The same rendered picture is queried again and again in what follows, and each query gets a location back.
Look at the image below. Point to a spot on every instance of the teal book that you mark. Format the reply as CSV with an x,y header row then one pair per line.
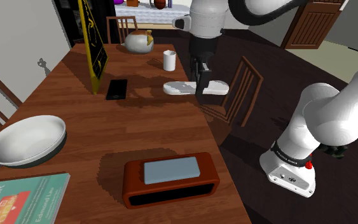
x,y
39,198

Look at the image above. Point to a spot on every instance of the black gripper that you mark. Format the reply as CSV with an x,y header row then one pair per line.
x,y
203,46

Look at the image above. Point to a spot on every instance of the brown wooden door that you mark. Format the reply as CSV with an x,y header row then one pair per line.
x,y
310,26

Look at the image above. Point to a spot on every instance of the white cup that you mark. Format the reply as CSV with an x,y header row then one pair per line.
x,y
169,61

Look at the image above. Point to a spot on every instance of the white bowl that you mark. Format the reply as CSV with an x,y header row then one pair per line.
x,y
23,139

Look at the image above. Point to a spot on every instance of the table with white cloth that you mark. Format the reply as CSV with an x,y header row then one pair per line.
x,y
147,15

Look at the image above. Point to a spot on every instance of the white remote control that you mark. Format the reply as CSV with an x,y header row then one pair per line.
x,y
178,88

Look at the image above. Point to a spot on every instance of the white and brown teapot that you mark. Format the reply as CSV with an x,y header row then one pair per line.
x,y
136,43

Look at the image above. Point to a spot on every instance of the black phone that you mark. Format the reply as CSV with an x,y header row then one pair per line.
x,y
117,89

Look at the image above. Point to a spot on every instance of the wooden dining table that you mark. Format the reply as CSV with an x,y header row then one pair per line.
x,y
135,127

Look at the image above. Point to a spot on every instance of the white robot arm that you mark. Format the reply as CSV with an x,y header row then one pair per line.
x,y
327,114

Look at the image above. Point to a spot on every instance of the brown box with grey top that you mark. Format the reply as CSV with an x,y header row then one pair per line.
x,y
169,173

